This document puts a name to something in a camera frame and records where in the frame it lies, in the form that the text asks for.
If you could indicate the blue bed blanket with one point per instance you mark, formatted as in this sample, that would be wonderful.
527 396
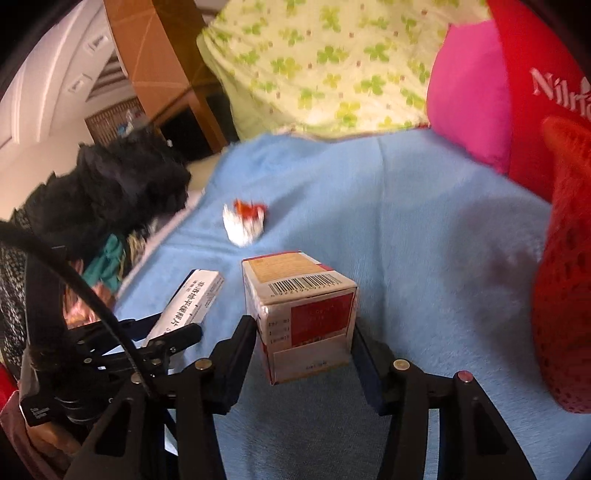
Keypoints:
443 250

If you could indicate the green clover patterned quilt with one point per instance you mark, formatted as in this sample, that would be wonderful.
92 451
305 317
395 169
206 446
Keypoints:
330 69

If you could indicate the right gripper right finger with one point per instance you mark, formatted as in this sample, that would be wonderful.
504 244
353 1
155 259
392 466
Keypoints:
474 441

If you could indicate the teal cloth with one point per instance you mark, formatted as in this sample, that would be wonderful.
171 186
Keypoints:
104 268

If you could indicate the orange white wrapper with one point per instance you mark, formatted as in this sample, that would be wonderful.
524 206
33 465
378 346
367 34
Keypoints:
243 222

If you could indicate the brown wooden cabinet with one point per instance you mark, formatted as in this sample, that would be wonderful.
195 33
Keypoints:
156 43

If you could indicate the black white dotted garment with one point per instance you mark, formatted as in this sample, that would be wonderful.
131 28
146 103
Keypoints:
13 308

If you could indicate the red Nilrich shopping bag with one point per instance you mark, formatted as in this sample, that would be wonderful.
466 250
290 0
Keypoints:
545 81

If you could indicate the orange white carton box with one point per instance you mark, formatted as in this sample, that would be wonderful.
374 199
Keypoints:
305 313

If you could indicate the red plastic mesh basket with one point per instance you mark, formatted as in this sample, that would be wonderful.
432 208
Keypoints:
560 309

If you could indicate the long white medicine box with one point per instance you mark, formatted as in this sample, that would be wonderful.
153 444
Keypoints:
189 304

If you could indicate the left hand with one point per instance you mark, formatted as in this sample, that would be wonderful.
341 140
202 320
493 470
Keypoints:
52 440

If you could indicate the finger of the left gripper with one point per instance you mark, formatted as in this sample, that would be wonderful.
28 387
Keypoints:
152 341
135 329

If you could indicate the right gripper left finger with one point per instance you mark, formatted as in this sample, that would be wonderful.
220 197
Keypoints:
169 434

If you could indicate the pink orange striped cloth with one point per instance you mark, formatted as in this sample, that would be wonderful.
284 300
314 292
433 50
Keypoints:
77 313

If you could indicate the pink pillow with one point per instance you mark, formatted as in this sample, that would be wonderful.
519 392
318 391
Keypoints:
468 99

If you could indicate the black fuzzy garment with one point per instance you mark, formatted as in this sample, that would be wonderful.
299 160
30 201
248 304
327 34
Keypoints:
113 190

